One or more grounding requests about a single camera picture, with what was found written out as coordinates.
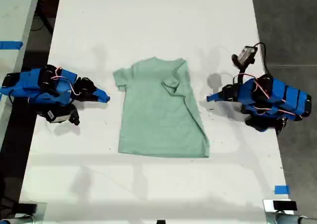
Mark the pale green T-shirt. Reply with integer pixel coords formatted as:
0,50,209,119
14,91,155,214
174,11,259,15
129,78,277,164
112,56,211,159

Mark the long blue tape strip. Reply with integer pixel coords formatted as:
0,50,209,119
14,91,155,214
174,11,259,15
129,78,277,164
0,41,24,50

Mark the white side table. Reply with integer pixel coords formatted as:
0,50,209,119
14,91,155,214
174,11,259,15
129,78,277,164
0,0,42,145

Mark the square blue tape piece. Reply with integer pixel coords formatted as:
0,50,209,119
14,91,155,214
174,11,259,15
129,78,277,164
274,185,291,195

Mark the white box with black device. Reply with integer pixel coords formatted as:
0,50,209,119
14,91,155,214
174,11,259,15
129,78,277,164
263,199,298,213

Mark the small black box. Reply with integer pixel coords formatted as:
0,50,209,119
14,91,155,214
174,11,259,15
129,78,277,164
17,202,38,214

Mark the grey tube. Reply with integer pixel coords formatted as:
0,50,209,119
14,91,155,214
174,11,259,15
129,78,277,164
266,211,317,224

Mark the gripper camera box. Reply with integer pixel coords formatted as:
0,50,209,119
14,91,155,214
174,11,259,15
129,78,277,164
231,45,258,66
45,108,71,124

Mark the black camera cable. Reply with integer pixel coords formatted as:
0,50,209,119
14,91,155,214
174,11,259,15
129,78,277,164
253,42,271,76

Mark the thin black floor cable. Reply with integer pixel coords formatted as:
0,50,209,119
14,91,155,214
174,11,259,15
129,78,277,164
31,9,54,35

